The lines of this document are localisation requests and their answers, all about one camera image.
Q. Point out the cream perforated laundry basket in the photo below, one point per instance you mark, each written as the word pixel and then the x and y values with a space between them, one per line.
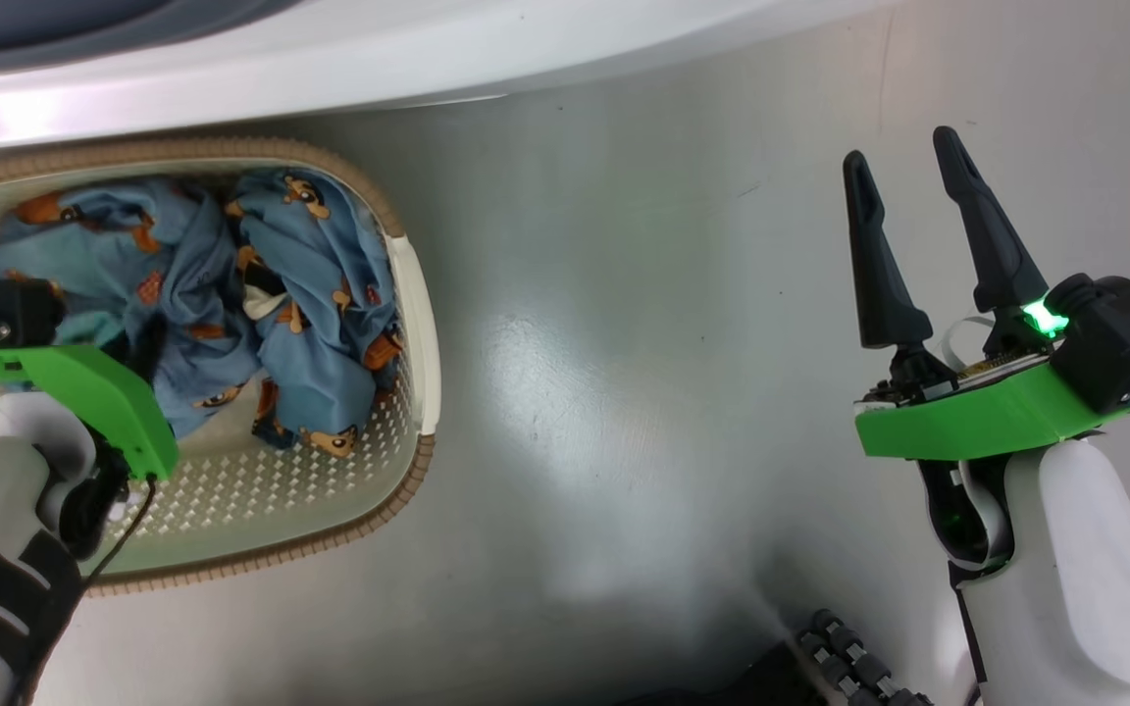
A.
pixel 281 490

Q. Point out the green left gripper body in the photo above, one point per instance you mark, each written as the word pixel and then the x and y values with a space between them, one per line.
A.
pixel 84 382

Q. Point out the white front-load washing machine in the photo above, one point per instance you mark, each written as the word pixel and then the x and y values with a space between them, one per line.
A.
pixel 330 69

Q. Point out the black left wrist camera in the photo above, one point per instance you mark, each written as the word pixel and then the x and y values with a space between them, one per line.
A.
pixel 21 309

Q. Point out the black robot base roller wheel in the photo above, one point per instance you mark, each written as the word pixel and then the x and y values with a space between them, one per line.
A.
pixel 849 657

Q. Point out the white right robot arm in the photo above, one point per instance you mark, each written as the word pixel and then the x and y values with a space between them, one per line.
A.
pixel 1085 588

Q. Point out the blue bear-print clothes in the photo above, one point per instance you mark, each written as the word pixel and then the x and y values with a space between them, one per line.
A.
pixel 310 294

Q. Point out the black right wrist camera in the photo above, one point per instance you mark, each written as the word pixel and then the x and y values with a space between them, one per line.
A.
pixel 1114 333

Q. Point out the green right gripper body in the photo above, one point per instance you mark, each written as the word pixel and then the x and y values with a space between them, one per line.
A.
pixel 977 417

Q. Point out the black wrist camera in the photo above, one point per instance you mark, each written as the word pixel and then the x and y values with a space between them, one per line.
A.
pixel 21 309
pixel 1114 333

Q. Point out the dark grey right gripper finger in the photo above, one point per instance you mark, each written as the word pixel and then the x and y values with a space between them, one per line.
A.
pixel 879 275
pixel 997 245

